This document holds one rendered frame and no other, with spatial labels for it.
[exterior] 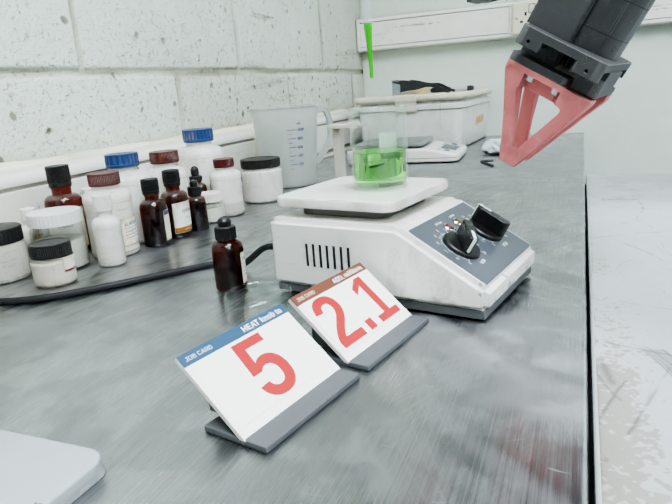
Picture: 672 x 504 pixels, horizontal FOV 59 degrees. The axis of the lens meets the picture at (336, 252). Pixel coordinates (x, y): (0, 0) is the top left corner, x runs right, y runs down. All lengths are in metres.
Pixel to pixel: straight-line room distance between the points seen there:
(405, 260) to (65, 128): 0.60
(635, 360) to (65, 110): 0.78
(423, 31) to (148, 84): 1.07
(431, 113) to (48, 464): 1.38
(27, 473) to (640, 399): 0.32
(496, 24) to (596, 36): 1.43
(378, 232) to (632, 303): 0.20
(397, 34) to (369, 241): 1.52
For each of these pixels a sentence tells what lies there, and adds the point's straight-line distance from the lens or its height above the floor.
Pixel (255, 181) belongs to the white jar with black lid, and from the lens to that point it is 0.99.
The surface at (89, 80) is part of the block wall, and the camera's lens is 0.98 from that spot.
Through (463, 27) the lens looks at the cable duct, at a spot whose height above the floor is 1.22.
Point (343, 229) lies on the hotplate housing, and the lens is 0.48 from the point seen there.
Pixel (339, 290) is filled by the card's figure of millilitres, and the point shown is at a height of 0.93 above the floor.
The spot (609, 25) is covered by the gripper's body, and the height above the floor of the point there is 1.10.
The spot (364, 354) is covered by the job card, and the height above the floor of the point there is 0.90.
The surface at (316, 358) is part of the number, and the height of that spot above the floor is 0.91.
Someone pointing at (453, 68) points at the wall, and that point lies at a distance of 1.96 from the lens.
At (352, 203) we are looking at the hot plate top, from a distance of 0.48.
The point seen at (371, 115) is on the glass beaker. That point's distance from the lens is 0.50.
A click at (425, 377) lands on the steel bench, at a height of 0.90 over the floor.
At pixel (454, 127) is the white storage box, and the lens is 1.58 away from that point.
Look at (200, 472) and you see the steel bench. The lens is 0.32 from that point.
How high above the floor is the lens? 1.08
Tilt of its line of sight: 15 degrees down
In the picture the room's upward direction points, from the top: 4 degrees counter-clockwise
